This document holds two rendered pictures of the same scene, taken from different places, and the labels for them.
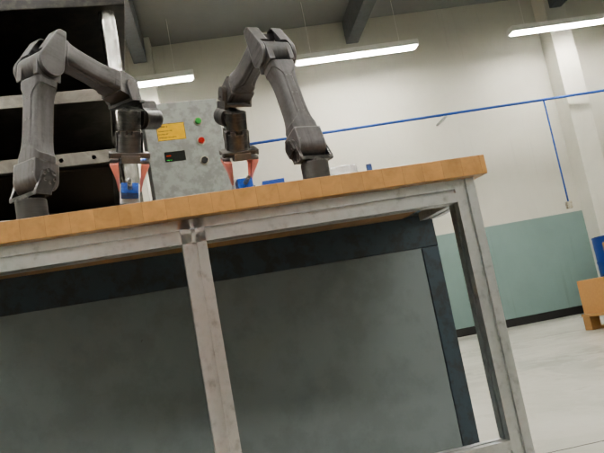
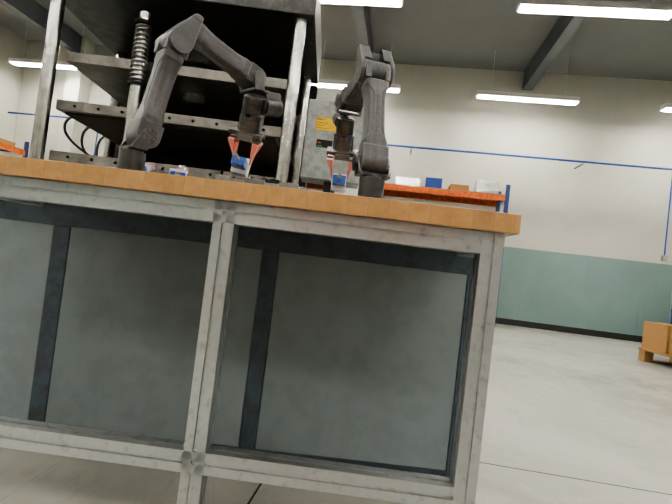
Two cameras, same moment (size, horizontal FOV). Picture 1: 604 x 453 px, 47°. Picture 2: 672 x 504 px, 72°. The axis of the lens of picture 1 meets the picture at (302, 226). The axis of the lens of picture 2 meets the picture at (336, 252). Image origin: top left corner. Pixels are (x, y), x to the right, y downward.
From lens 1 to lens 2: 49 cm
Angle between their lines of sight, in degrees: 16
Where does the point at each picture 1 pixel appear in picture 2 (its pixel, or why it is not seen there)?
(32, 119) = (151, 85)
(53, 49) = (186, 30)
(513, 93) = (648, 158)
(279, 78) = (368, 95)
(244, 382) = (283, 337)
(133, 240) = (175, 206)
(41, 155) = (148, 116)
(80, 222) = (132, 180)
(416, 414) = (416, 409)
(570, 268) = (646, 306)
